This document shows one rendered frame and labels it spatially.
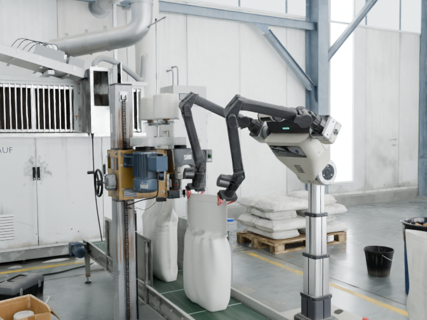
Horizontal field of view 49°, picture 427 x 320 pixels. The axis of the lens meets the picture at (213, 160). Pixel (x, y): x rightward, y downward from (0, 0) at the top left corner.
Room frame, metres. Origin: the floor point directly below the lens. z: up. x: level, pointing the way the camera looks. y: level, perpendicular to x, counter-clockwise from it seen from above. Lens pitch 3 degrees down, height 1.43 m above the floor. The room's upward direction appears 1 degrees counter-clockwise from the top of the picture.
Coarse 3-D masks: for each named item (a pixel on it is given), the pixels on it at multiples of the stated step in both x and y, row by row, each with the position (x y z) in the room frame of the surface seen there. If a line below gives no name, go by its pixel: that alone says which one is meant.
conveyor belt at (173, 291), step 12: (180, 276) 3.45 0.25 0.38; (156, 288) 3.18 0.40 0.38; (168, 288) 3.18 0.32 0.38; (180, 288) 3.18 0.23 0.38; (180, 300) 2.94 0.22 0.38; (192, 312) 2.74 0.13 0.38; (204, 312) 2.73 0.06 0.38; (216, 312) 2.73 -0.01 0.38; (228, 312) 2.73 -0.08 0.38; (240, 312) 2.73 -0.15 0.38; (252, 312) 2.73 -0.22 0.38
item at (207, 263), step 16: (192, 208) 2.92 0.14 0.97; (208, 208) 2.79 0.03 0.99; (224, 208) 2.72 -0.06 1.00; (192, 224) 2.93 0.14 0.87; (208, 224) 2.80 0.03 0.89; (224, 224) 2.72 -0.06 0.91; (192, 240) 2.91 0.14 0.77; (208, 240) 2.77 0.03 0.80; (224, 240) 2.77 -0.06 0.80; (192, 256) 2.89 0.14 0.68; (208, 256) 2.75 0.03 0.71; (224, 256) 2.75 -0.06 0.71; (192, 272) 2.89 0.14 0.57; (208, 272) 2.74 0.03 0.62; (224, 272) 2.74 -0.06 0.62; (192, 288) 2.89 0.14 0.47; (208, 288) 2.73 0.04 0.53; (224, 288) 2.74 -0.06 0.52; (208, 304) 2.74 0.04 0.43; (224, 304) 2.75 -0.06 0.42
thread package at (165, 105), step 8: (152, 96) 2.94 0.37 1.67; (160, 96) 2.88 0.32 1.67; (168, 96) 2.88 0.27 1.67; (176, 96) 2.91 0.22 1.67; (160, 104) 2.88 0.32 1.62; (168, 104) 2.88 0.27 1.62; (176, 104) 2.91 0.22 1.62; (152, 112) 2.93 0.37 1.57; (160, 112) 2.88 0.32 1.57; (168, 112) 2.88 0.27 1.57; (176, 112) 2.91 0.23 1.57; (168, 120) 2.94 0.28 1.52
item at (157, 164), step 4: (156, 156) 2.76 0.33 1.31; (160, 156) 2.78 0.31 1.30; (164, 156) 2.81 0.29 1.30; (148, 160) 2.79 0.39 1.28; (152, 160) 2.77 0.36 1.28; (156, 160) 2.75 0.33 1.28; (160, 160) 2.78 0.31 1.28; (164, 160) 2.81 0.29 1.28; (148, 164) 2.79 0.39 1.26; (152, 164) 2.77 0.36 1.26; (156, 164) 2.75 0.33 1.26; (160, 164) 2.78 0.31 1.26; (164, 164) 2.81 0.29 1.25; (148, 168) 2.79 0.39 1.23; (152, 168) 2.77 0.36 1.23; (156, 168) 2.75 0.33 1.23; (160, 168) 2.78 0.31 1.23; (164, 168) 2.81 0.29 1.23; (156, 172) 2.81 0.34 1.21
